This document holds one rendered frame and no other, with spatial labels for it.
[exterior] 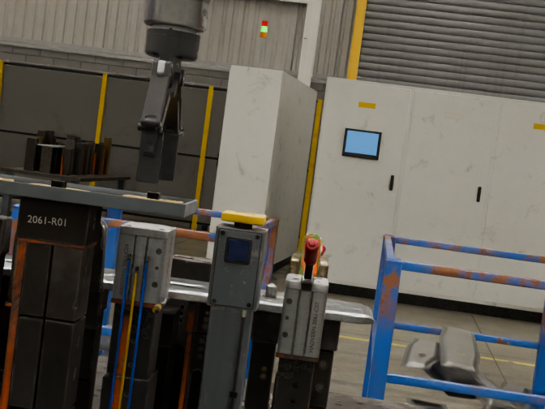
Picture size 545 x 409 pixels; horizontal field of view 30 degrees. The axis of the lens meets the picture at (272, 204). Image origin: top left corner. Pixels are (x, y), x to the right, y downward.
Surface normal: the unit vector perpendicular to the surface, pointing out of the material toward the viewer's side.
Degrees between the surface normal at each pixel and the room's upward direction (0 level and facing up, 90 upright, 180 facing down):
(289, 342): 90
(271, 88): 90
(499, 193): 90
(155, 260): 90
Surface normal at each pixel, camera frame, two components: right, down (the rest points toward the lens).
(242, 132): -0.18, 0.03
